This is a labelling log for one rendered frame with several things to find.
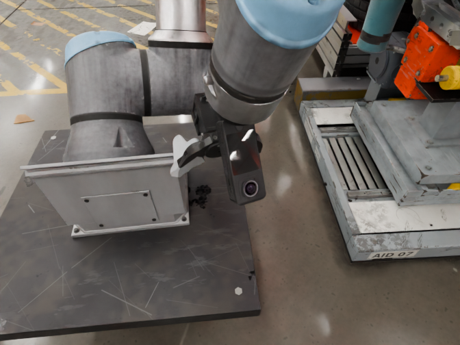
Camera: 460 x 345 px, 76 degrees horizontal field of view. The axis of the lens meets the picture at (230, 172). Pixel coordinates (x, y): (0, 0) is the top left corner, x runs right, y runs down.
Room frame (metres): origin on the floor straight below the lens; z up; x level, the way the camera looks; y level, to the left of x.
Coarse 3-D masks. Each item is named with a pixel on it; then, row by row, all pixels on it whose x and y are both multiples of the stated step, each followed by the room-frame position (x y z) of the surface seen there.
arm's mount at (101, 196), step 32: (96, 160) 0.37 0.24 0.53; (128, 160) 0.38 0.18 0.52; (160, 160) 0.38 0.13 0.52; (64, 192) 0.36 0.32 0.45; (96, 192) 0.36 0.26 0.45; (128, 192) 0.37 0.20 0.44; (160, 192) 0.38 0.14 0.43; (96, 224) 0.36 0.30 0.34; (128, 224) 0.36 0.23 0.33; (160, 224) 0.38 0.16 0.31
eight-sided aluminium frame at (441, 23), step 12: (420, 0) 0.90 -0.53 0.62; (432, 0) 0.90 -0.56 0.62; (420, 12) 0.88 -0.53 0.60; (432, 12) 0.83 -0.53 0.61; (444, 12) 0.81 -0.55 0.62; (456, 12) 0.81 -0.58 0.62; (432, 24) 0.81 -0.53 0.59; (444, 24) 0.77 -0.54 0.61; (456, 24) 0.74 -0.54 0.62; (444, 36) 0.75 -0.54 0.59; (456, 36) 0.71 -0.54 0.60; (456, 48) 0.69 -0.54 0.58
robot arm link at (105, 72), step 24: (72, 48) 0.59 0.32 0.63; (96, 48) 0.58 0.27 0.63; (120, 48) 0.61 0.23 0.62; (72, 72) 0.55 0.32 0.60; (96, 72) 0.55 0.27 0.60; (120, 72) 0.56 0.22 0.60; (144, 72) 0.57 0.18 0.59; (72, 96) 0.52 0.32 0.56; (96, 96) 0.51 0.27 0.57; (120, 96) 0.53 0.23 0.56; (144, 96) 0.55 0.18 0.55
